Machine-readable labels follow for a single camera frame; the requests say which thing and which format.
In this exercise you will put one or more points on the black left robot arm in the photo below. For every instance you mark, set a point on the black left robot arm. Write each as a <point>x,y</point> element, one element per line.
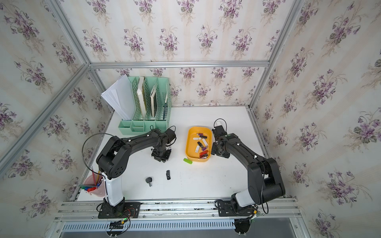
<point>113,158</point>

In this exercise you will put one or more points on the white book in organizer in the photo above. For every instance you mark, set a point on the white book in organizer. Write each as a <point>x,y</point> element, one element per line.
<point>141,97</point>

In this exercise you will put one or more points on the black round key usb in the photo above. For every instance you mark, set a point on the black round key usb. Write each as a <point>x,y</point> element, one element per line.
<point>149,181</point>

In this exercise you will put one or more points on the white slim usb drive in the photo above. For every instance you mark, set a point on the white slim usb drive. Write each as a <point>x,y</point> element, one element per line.
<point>204,141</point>

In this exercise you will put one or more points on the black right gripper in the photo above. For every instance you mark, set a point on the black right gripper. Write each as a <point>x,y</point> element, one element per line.
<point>213,150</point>

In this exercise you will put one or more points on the tan notebook in organizer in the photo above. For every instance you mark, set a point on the tan notebook in organizer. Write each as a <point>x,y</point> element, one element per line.
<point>153,102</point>

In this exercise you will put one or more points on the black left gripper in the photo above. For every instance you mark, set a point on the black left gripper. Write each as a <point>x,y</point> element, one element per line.
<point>159,159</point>

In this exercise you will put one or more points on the black silver swivel usb drive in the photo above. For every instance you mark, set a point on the black silver swivel usb drive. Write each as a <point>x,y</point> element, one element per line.
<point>168,175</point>

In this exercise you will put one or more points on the green usb drive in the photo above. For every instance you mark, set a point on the green usb drive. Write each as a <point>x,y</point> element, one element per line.
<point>187,161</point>

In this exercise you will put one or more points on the white paper stack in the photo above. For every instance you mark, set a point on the white paper stack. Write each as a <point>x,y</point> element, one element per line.
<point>120,97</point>

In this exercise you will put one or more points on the yellow plastic storage box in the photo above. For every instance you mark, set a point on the yellow plastic storage box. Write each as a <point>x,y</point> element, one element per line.
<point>192,144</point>

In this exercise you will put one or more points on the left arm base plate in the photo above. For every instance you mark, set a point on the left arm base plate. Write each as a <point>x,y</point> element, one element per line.
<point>122,210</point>

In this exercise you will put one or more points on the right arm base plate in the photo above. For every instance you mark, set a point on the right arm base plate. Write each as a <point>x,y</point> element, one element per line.
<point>231,208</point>

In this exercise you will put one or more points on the pink pen cup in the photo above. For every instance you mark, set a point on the pink pen cup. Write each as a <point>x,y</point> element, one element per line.
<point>93,185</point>

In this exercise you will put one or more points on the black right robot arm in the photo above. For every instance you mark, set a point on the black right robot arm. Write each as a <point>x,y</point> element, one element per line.
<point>265,182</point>

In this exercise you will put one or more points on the green mesh file organizer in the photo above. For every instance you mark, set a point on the green mesh file organizer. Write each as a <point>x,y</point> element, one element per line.
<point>138,125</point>

